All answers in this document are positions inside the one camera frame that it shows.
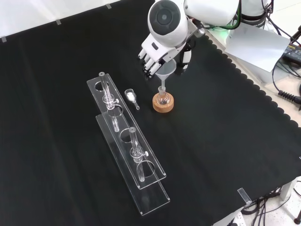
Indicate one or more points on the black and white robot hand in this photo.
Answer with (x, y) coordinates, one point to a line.
(156, 50)

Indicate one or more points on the translucent plastic funnel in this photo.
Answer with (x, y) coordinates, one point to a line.
(165, 70)

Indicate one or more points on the glass round-bottom flask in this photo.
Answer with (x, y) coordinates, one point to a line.
(163, 99)

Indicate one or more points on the glass weighing funnel with powder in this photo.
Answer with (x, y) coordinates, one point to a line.
(130, 96)

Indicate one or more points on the clear acrylic funnel stand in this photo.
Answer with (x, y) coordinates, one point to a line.
(124, 141)

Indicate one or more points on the grey tape piece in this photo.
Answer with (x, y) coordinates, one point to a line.
(4, 38)
(58, 21)
(109, 6)

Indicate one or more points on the pale board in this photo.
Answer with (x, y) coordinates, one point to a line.
(256, 44)

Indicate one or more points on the black cloth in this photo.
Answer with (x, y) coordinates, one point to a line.
(211, 141)

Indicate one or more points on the black power adapter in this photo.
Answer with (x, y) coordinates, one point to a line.
(292, 53)

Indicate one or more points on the black tripod leg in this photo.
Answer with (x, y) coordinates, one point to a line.
(296, 35)

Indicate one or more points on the clear plastic cloth clip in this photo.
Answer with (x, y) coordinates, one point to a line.
(244, 196)

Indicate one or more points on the white power strip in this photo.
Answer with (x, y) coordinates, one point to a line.
(236, 219)

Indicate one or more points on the white table leg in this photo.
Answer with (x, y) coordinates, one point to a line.
(290, 189)

